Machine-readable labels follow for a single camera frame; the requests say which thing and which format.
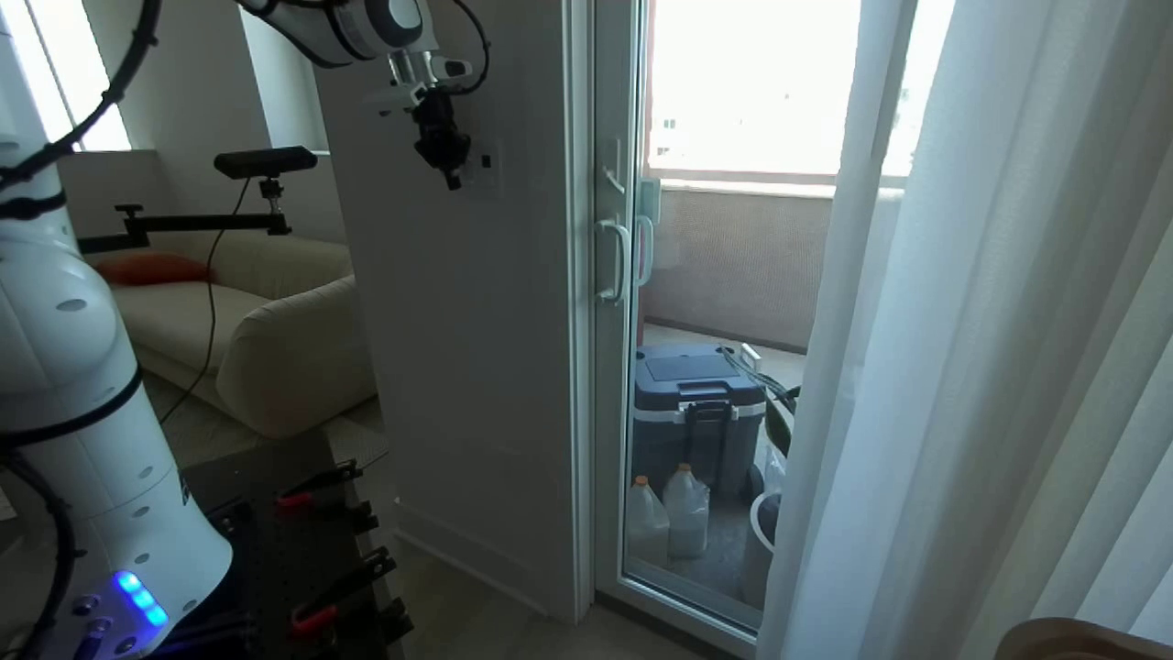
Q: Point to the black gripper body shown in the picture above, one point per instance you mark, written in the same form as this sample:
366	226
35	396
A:
438	133

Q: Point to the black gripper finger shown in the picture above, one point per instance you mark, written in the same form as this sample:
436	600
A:
454	176

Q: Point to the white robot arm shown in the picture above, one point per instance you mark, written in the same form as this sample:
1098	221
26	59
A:
134	547

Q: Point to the cream sofa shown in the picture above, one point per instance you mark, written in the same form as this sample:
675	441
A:
268	339

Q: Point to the white glass sliding door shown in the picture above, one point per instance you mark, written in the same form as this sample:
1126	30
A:
721	141

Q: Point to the blue cooler box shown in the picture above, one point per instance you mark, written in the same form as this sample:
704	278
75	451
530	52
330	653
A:
699	406

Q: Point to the orange cushion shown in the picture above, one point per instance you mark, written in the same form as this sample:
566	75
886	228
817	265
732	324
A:
153	268

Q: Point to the red black clamp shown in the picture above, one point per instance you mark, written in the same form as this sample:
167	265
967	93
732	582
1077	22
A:
330	493
352	597

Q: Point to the clear plastic jug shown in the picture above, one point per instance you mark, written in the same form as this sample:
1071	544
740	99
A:
687	503
646	522

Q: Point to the white bucket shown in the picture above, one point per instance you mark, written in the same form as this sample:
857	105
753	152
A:
762	547

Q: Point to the white sheer curtain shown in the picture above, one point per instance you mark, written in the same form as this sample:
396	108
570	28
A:
984	429

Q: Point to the wicker cantilever chair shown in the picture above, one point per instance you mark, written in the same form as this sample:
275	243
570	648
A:
1077	638

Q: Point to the white switch wall plate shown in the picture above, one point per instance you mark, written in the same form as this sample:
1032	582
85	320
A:
481	169

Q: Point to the white door handle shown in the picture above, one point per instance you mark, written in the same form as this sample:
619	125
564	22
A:
615	257

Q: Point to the black stereo camera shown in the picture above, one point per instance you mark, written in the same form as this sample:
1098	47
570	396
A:
264	164

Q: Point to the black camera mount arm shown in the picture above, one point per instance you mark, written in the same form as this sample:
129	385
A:
142	226

